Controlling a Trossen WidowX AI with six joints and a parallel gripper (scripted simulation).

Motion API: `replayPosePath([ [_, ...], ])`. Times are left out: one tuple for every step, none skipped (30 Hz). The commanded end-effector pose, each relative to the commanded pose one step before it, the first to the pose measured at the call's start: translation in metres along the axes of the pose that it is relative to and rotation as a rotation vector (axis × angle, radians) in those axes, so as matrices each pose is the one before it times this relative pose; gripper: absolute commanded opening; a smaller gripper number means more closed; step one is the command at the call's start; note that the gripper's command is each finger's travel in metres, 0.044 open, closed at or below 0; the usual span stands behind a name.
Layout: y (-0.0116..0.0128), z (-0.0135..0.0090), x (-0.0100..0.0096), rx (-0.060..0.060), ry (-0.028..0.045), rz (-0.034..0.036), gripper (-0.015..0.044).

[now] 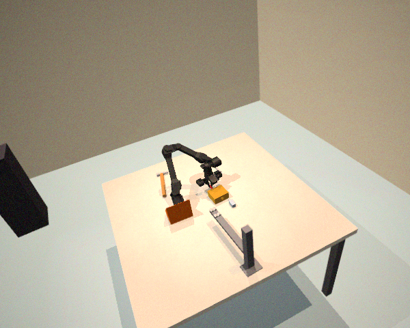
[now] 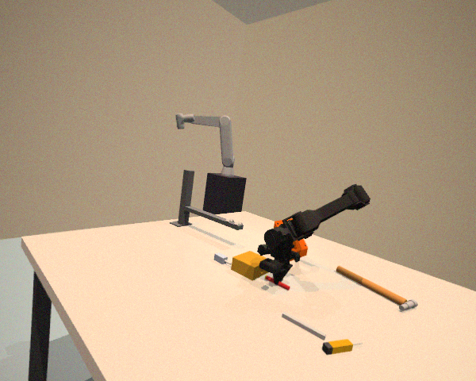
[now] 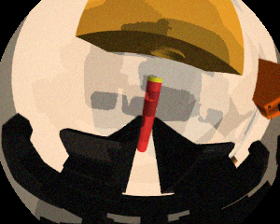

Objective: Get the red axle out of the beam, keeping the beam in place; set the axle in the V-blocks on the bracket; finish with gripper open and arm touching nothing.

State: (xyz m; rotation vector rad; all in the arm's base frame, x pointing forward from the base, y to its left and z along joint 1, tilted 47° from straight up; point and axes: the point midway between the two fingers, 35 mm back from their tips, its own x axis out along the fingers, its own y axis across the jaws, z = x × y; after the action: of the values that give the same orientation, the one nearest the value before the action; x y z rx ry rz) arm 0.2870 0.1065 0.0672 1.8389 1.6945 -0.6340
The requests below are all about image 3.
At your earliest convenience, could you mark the wooden-handled hammer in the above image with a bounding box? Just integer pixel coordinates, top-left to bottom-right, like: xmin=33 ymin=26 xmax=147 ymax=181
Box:
xmin=231 ymin=156 xmax=238 ymax=164

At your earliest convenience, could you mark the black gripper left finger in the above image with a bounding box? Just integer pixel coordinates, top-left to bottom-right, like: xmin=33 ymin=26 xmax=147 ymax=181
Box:
xmin=59 ymin=115 xmax=143 ymax=193

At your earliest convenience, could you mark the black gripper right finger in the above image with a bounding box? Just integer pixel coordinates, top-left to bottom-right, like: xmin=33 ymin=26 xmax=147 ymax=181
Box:
xmin=152 ymin=117 xmax=236 ymax=194

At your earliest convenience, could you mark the red axle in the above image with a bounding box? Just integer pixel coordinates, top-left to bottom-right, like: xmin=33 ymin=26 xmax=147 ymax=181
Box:
xmin=136 ymin=76 xmax=162 ymax=153

